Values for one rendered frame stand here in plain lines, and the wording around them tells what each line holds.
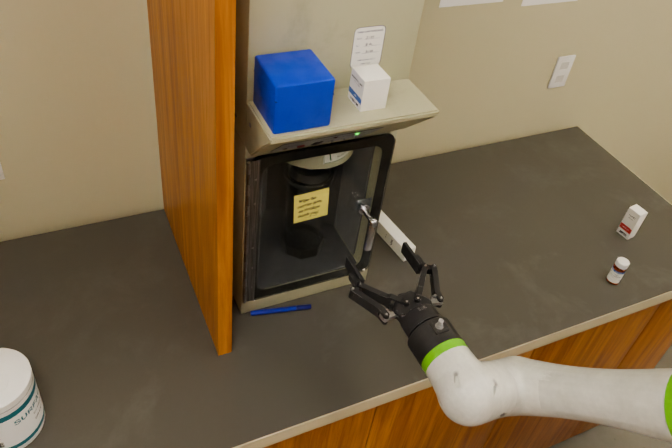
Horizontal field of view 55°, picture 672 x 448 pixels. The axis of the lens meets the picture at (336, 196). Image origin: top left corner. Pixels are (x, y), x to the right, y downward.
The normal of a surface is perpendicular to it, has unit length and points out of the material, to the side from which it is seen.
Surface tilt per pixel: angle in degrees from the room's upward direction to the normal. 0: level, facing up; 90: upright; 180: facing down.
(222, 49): 90
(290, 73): 0
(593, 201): 0
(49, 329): 0
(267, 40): 90
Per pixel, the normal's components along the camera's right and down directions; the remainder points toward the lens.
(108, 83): 0.41, 0.62
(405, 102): 0.11, -0.76
